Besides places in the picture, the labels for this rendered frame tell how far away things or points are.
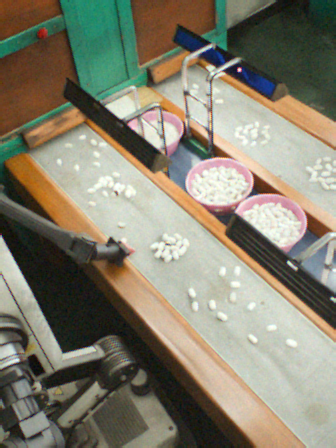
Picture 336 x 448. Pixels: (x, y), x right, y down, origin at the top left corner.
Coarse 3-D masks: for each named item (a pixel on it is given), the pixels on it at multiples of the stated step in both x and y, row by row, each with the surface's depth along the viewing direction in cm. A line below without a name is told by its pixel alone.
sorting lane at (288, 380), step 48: (48, 144) 243; (96, 144) 240; (96, 192) 220; (144, 192) 217; (144, 240) 201; (192, 240) 198; (192, 288) 185; (240, 288) 183; (240, 336) 171; (288, 336) 169; (288, 384) 159
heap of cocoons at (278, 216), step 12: (264, 204) 206; (252, 216) 203; (264, 216) 203; (276, 216) 204; (288, 216) 203; (264, 228) 199; (276, 228) 199; (288, 228) 199; (276, 240) 196; (288, 240) 195
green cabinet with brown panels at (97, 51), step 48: (0, 0) 194; (48, 0) 206; (96, 0) 218; (144, 0) 233; (192, 0) 250; (0, 48) 204; (48, 48) 218; (96, 48) 232; (144, 48) 249; (0, 96) 217; (48, 96) 231; (0, 144) 229
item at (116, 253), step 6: (108, 240) 191; (114, 240) 189; (108, 246) 184; (114, 246) 186; (120, 246) 187; (108, 252) 183; (114, 252) 185; (120, 252) 187; (126, 252) 185; (108, 258) 184; (114, 258) 186; (120, 258) 187; (120, 264) 187
